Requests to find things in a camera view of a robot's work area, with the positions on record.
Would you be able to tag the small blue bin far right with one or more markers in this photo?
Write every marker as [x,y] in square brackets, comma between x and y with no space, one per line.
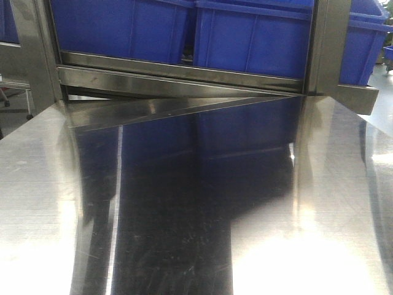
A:
[388,53]

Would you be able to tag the blue plastic bin middle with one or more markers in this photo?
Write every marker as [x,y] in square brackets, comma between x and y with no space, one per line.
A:
[258,37]

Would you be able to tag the blue plastic bin right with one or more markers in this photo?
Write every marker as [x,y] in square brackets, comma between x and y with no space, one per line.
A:
[364,40]

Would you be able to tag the blue plastic bin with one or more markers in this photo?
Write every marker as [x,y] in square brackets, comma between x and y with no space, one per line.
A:
[258,37]
[142,30]
[364,40]

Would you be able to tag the stainless steel shelf rack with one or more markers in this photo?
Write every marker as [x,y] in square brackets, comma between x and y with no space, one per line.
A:
[51,72]

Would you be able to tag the blue plastic bin left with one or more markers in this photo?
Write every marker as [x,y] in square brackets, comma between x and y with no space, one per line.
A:
[142,30]

